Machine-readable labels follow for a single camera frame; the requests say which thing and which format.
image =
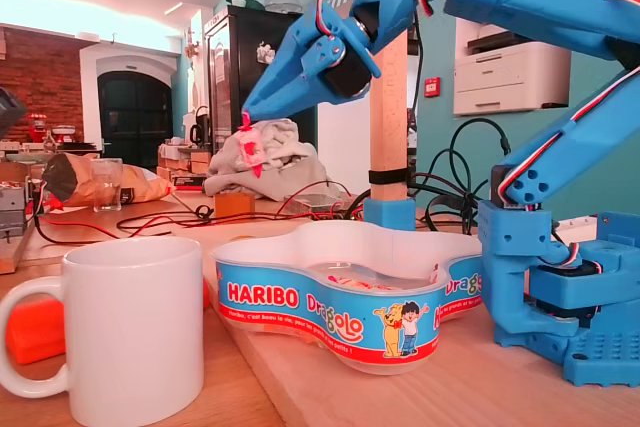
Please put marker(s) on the blue gripper with motor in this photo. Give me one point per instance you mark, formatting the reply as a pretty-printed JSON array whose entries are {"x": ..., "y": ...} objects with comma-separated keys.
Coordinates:
[{"x": 306, "y": 81}]

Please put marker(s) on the red strawberry candy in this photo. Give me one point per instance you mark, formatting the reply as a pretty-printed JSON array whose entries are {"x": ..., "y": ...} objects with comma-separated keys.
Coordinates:
[{"x": 251, "y": 144}]

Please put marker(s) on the Haribo plastic candy tub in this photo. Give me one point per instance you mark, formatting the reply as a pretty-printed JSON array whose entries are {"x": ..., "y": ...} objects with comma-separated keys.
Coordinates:
[{"x": 280, "y": 297}]

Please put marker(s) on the blue 3D-printed robot arm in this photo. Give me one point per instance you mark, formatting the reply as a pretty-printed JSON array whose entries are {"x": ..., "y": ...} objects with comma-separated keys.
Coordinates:
[{"x": 550, "y": 12}]

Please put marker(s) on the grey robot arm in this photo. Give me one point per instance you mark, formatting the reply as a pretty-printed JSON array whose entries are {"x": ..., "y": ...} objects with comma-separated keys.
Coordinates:
[{"x": 10, "y": 109}]

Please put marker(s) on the white fridge magnet picture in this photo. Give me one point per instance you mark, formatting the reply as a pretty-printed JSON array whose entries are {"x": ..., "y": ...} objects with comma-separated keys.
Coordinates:
[{"x": 265, "y": 54}]

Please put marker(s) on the black cabinet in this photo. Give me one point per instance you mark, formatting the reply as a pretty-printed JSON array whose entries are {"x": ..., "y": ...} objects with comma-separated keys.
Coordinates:
[{"x": 235, "y": 72}]

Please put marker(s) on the clear glass dome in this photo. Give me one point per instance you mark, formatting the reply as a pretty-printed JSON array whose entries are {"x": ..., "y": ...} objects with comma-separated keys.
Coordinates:
[{"x": 282, "y": 1}]

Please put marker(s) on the grey crumpled towel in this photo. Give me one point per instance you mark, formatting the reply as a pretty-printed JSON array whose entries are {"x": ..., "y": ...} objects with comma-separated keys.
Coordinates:
[{"x": 280, "y": 162}]

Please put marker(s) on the black kettle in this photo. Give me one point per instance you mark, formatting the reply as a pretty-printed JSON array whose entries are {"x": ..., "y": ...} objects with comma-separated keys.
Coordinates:
[{"x": 201, "y": 127}]

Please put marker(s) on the grey metal power supply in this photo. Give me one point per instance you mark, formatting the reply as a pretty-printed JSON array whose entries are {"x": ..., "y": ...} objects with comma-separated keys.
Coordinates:
[{"x": 315, "y": 202}]

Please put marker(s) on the red fire alarm box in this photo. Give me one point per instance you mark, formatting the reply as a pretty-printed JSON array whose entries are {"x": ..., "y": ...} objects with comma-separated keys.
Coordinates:
[{"x": 432, "y": 86}]

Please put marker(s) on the stacked cardboard boxes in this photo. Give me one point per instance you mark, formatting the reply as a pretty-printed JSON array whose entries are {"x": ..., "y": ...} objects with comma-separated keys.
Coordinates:
[{"x": 185, "y": 164}]

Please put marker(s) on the small orange block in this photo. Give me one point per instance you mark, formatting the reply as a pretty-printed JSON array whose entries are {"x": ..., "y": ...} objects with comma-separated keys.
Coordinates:
[{"x": 234, "y": 206}]

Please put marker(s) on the dark arched door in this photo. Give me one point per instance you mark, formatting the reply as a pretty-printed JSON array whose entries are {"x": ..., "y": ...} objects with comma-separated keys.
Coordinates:
[{"x": 135, "y": 122}]

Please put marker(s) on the white printer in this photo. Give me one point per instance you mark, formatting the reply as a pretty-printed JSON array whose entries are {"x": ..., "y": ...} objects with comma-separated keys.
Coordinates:
[{"x": 510, "y": 77}]

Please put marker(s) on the clear drinking glass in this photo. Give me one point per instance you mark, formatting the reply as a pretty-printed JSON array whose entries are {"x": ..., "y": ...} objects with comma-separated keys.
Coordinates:
[{"x": 107, "y": 187}]

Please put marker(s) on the brown paper snack bag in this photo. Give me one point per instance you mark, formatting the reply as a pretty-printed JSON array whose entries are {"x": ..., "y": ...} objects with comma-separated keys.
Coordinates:
[{"x": 75, "y": 182}]

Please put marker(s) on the red kitchen appliance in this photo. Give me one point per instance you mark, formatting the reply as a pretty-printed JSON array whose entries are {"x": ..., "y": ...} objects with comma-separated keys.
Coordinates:
[{"x": 37, "y": 128}]

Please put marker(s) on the white ceramic mug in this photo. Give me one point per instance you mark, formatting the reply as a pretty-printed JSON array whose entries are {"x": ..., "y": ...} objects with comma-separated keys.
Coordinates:
[{"x": 135, "y": 322}]

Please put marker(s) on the small wooden plank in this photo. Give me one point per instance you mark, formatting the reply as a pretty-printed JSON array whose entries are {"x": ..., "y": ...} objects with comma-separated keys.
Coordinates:
[{"x": 12, "y": 257}]

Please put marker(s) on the light wooden base board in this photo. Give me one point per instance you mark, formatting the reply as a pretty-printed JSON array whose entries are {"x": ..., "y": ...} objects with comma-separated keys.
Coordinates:
[{"x": 450, "y": 392}]

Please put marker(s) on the orange cylinder case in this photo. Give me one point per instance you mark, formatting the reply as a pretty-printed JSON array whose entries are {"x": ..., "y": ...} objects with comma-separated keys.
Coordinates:
[{"x": 40, "y": 332}]

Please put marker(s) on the wooden camera post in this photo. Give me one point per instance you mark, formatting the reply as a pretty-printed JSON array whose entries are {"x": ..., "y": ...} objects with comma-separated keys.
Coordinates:
[{"x": 389, "y": 137}]

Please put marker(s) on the blue post base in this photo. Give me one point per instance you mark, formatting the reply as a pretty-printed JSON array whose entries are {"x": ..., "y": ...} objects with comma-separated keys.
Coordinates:
[{"x": 390, "y": 212}]

